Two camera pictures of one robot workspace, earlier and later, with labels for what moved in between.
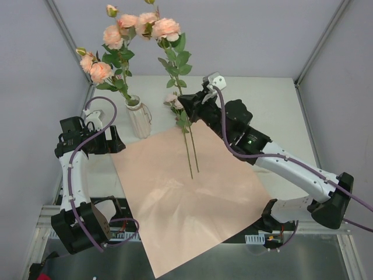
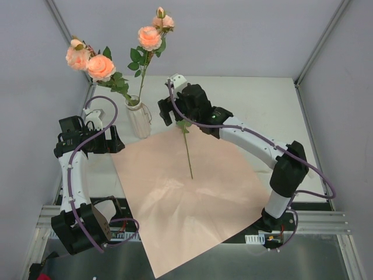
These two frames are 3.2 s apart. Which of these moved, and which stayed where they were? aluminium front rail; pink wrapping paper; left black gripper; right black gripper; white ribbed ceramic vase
Moved: right black gripper
Stayed: pink wrapping paper; left black gripper; aluminium front rail; white ribbed ceramic vase
